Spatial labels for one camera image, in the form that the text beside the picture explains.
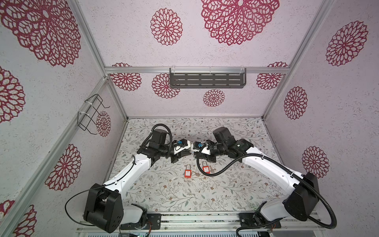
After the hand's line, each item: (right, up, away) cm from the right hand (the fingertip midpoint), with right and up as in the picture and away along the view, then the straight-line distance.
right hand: (197, 148), depth 76 cm
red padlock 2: (+6, -14, +15) cm, 22 cm away
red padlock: (-5, -16, +12) cm, 21 cm away
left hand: (-5, -3, +2) cm, 6 cm away
